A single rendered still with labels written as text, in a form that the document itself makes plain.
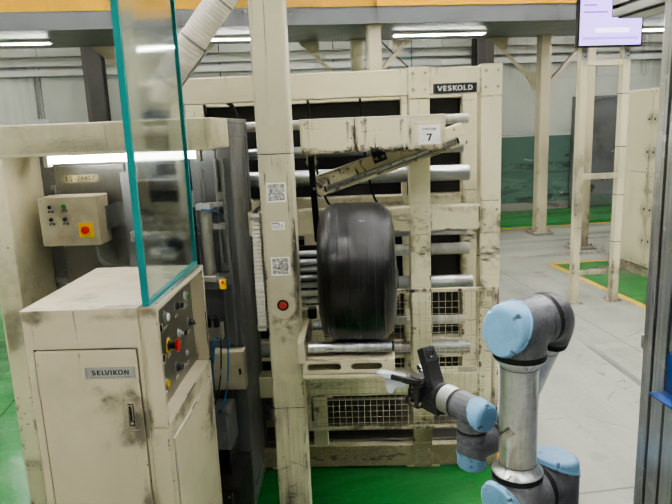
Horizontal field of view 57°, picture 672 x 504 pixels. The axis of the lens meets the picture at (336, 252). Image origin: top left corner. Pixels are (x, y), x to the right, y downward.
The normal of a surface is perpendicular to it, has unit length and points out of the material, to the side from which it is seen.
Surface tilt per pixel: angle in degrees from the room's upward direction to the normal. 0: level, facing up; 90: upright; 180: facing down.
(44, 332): 90
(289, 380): 90
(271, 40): 90
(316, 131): 90
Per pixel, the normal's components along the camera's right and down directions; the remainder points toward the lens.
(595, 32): 0.14, 0.19
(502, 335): -0.83, 0.01
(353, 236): -0.05, -0.48
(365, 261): -0.04, -0.14
